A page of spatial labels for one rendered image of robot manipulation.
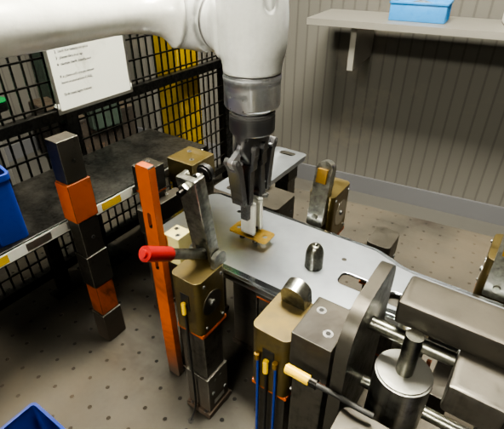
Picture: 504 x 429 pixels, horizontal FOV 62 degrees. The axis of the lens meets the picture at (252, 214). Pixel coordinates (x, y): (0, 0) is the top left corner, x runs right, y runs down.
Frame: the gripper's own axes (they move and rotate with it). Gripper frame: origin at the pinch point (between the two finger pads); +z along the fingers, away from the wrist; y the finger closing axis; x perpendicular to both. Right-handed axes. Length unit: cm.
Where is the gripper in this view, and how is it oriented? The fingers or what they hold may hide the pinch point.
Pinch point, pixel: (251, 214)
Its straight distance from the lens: 78.1
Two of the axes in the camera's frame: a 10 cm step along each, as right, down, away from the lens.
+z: 0.0, 8.4, 5.5
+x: 8.3, 3.1, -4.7
